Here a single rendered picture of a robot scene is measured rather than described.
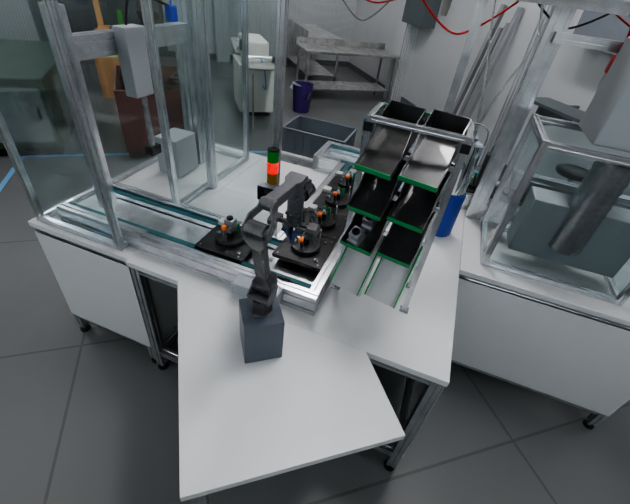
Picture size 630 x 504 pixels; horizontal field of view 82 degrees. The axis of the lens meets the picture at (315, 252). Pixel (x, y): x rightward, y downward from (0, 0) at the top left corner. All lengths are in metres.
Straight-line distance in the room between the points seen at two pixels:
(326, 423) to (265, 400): 0.22
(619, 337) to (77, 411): 2.85
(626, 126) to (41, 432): 3.07
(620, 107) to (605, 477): 1.94
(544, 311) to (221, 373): 1.64
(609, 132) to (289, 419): 1.70
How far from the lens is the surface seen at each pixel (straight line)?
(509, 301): 2.19
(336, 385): 1.39
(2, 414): 2.67
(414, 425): 1.84
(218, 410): 1.33
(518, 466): 2.57
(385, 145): 1.33
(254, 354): 1.37
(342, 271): 1.53
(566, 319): 2.28
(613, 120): 1.98
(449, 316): 1.76
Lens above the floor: 2.03
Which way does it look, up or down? 38 degrees down
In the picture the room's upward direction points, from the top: 8 degrees clockwise
